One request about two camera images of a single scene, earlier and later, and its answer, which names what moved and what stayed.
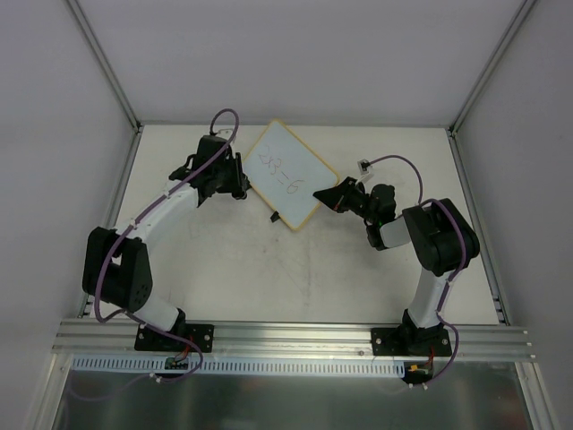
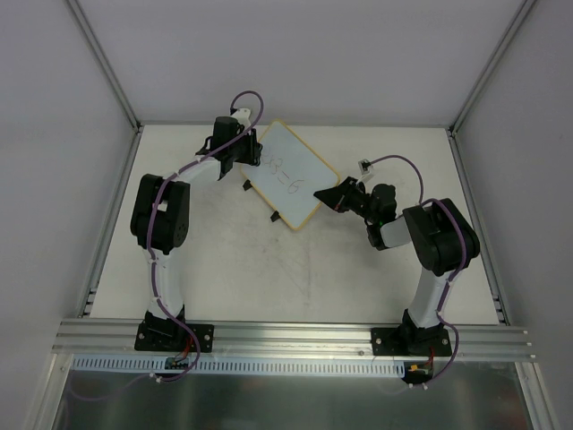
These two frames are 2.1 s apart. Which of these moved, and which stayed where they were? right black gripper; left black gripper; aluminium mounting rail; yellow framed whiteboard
Moved: left black gripper
Stayed: aluminium mounting rail; yellow framed whiteboard; right black gripper
